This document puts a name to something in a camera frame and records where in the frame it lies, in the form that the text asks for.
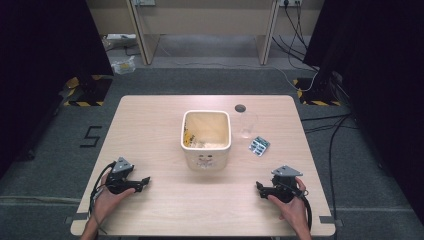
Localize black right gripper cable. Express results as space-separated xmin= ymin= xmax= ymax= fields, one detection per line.
xmin=295 ymin=186 xmax=314 ymax=232

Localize white square bin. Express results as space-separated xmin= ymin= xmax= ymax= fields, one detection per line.
xmin=180 ymin=109 xmax=233 ymax=172

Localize person's right hand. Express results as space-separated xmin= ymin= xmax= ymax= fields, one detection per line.
xmin=267 ymin=177 xmax=310 ymax=232

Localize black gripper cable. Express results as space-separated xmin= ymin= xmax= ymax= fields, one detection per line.
xmin=295 ymin=186 xmax=314 ymax=232
xmin=87 ymin=161 xmax=117 ymax=236

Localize clear plastic bag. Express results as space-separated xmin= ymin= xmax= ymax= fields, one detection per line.
xmin=110 ymin=55 xmax=137 ymax=76

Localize clear plastic cup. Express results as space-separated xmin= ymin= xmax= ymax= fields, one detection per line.
xmin=237 ymin=111 xmax=259 ymax=140

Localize black curtain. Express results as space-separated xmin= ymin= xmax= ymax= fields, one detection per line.
xmin=0 ymin=0 xmax=115 ymax=178
xmin=302 ymin=0 xmax=424 ymax=225

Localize black floor cables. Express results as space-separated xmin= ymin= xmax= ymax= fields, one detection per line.
xmin=299 ymin=112 xmax=359 ymax=240

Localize white power strip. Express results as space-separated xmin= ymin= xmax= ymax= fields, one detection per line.
xmin=105 ymin=32 xmax=138 ymax=42

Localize person's left hand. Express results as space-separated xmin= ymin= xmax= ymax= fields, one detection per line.
xmin=90 ymin=173 xmax=137 ymax=229

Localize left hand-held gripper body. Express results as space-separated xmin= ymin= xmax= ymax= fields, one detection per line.
xmin=105 ymin=156 xmax=137 ymax=195

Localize black hanging cables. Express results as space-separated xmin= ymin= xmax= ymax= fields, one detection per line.
xmin=271 ymin=3 xmax=320 ymax=73

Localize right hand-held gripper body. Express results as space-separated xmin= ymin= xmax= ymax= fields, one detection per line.
xmin=264 ymin=165 xmax=304 ymax=204

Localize light wooden desk frame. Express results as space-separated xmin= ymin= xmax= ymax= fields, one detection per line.
xmin=125 ymin=0 xmax=280 ymax=66

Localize blister pack of pills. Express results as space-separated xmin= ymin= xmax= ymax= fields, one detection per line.
xmin=248 ymin=135 xmax=271 ymax=157

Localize black stand base striped tape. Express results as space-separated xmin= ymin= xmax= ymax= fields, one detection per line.
xmin=292 ymin=77 xmax=344 ymax=107
xmin=62 ymin=74 xmax=114 ymax=108

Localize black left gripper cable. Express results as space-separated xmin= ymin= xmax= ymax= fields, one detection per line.
xmin=87 ymin=161 xmax=117 ymax=236

